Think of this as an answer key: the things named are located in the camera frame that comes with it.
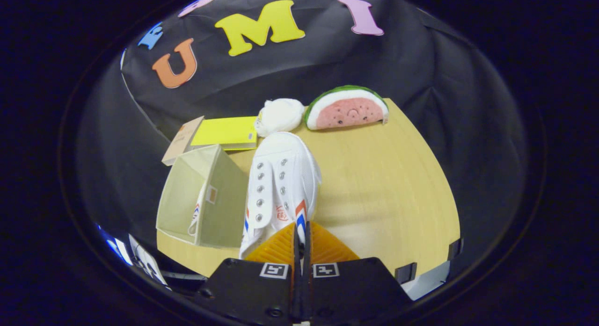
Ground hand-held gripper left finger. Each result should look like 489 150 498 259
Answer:
197 222 300 324

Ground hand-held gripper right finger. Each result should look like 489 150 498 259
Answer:
304 221 415 323

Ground beige fabric storage box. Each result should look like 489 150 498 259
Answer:
156 144 250 248

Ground white striped canvas shoe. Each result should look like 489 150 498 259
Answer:
188 186 206 238
239 131 322 260

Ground black table clamp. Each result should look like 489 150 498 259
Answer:
394 262 417 284

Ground white device beside monitor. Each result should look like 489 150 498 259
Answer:
129 234 169 285

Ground monitor screen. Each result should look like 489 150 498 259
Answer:
97 225 134 267

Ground yellow book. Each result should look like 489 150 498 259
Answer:
190 116 258 151

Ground tan cardboard booklet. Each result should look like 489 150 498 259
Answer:
161 116 205 167

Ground watermelon slice plush toy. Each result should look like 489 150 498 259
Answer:
303 85 390 131

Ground white plush toy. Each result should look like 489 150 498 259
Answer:
254 98 306 138

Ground black backdrop cloth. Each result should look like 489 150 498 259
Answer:
77 0 529 270

